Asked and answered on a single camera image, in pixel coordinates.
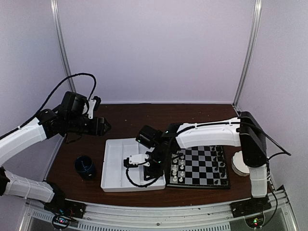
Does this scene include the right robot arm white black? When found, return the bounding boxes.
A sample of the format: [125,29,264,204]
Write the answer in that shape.
[136,112,268,213]

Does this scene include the white piece placed later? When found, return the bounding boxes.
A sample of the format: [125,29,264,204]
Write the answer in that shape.
[172,165,177,176]

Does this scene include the white scalloped bowl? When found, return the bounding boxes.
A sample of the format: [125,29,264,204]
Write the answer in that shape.
[231,151,249,177]

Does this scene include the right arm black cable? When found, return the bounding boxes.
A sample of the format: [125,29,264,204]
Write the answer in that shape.
[125,166,164,188]

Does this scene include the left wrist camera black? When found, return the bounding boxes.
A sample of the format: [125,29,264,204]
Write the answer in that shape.
[61,91,87,115]

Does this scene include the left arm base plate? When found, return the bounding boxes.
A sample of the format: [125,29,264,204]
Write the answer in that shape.
[43,195,86,218]

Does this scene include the dark blue mug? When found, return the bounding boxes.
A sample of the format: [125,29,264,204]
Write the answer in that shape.
[74,155,97,180]

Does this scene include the right aluminium corner post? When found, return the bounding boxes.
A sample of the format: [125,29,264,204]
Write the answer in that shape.
[232,0,263,111]

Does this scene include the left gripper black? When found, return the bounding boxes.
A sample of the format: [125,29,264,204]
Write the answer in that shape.
[66,115,111,136]

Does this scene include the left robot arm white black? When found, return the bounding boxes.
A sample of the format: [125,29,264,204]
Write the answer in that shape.
[0,109,111,214]

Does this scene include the white plastic compartment tray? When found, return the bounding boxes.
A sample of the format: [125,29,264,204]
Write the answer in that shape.
[101,138,166,193]

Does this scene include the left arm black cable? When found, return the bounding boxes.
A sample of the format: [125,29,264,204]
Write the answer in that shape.
[19,73,97,128]

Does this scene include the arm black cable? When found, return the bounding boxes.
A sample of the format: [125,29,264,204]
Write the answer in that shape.
[19,73,97,128]
[125,166,164,188]

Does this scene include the aluminium corner post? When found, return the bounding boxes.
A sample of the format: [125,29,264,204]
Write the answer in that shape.
[50,0,80,106]
[232,0,263,111]

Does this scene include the aluminium front rail frame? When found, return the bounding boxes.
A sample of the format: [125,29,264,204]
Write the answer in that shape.
[17,189,304,231]

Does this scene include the left aluminium corner post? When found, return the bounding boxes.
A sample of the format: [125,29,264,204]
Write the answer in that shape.
[50,0,80,106]

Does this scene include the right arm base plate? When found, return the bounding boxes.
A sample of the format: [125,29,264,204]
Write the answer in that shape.
[230,198,271,218]

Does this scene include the black white chess board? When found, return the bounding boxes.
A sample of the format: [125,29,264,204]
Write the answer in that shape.
[167,146,231,190]

